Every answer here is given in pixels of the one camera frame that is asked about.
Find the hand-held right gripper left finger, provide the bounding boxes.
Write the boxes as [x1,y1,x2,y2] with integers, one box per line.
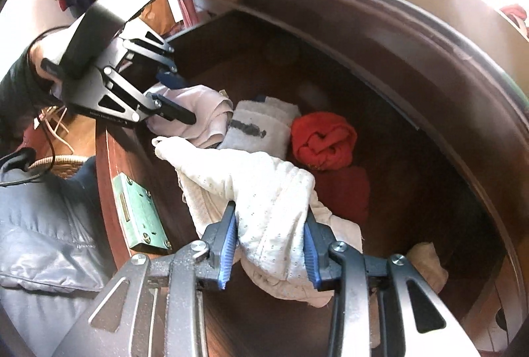
[52,202,239,357]

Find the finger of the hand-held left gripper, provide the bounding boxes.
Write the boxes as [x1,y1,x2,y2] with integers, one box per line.
[120,19,190,90]
[103,67,197,125]

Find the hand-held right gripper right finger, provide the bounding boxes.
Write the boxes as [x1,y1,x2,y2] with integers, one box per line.
[303,212,469,357]

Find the pink underwear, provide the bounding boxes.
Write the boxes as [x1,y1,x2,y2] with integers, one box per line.
[146,86,234,149]

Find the white dotted underwear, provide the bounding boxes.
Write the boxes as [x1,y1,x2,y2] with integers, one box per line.
[152,136,364,308]

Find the dark wooden drawer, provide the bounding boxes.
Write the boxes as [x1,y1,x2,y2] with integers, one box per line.
[94,7,519,357]

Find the grey sock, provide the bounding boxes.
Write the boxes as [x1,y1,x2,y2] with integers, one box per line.
[217,96,301,159]

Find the brown sock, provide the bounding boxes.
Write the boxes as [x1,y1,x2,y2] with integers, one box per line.
[407,241,449,292]

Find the bright red underwear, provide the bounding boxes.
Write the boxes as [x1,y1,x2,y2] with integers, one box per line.
[290,112,358,171]

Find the green metal drawer lock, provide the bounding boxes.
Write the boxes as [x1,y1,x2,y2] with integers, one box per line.
[111,173,172,252]

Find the person's left hand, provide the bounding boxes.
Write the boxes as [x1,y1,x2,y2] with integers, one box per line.
[31,35,69,79]

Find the dark red cloth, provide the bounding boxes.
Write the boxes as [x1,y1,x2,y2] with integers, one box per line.
[314,164,370,223]

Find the wicker basket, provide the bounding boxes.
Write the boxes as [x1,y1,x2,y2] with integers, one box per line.
[27,154,92,181]

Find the grey-blue puffer jacket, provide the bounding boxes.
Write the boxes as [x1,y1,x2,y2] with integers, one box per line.
[0,158,120,357]

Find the dark wooden desk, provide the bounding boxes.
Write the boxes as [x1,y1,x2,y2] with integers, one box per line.
[171,0,529,357]

